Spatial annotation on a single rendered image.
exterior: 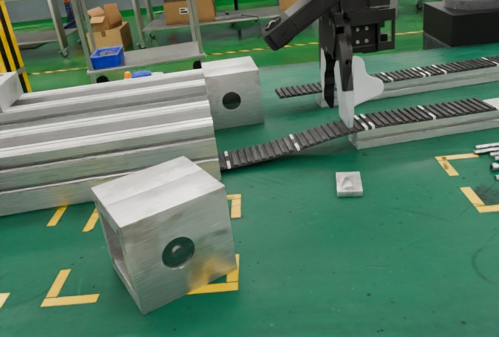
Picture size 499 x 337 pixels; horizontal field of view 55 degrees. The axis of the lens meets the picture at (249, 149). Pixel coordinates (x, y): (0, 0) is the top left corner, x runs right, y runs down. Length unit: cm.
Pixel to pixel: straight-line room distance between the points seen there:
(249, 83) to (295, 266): 40
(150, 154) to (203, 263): 21
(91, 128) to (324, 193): 33
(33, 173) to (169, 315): 29
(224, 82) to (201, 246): 40
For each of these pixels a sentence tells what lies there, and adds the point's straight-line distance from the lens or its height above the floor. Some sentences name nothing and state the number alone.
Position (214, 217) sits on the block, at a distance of 44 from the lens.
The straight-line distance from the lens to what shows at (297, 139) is 70.
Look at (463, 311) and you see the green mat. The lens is 45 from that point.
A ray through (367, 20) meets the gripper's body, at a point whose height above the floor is 96.
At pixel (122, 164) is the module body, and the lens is 64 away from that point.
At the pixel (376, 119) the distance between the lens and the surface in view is 72.
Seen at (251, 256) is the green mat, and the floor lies 78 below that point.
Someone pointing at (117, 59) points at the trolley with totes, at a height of 32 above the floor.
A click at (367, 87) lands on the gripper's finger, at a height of 88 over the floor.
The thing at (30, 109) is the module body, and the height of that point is 86.
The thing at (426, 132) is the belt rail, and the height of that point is 79.
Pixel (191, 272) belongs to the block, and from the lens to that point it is 46.
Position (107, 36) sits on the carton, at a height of 18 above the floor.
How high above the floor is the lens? 108
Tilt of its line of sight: 24 degrees down
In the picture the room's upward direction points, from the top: 7 degrees counter-clockwise
